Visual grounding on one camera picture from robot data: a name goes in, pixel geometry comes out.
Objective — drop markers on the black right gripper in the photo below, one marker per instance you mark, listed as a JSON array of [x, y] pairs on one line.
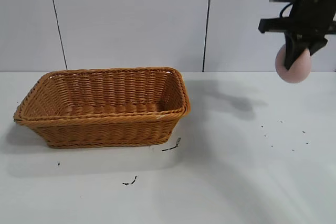
[[275, 26]]

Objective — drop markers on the pink peach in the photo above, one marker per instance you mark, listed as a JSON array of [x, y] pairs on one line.
[[296, 73]]

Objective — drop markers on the brown woven wicker basket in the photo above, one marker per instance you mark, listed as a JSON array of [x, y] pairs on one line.
[[105, 129]]

